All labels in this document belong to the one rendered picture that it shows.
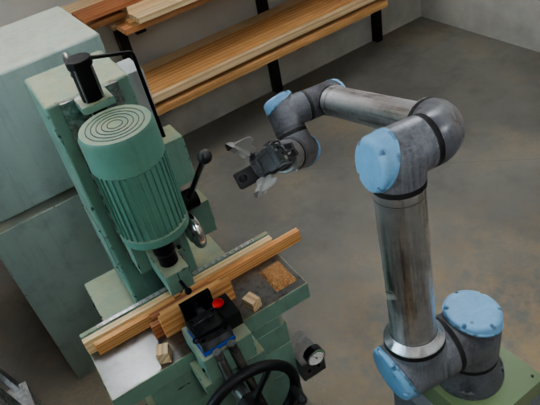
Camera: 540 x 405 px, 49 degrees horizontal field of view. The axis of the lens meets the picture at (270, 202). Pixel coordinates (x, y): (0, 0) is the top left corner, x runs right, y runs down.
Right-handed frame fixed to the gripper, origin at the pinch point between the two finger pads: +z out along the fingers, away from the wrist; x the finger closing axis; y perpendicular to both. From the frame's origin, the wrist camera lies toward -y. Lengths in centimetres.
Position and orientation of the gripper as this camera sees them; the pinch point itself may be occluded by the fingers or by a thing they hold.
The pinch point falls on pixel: (238, 172)
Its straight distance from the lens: 143.2
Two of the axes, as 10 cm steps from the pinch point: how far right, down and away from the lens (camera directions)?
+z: -4.7, 1.9, -8.6
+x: 5.1, 8.6, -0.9
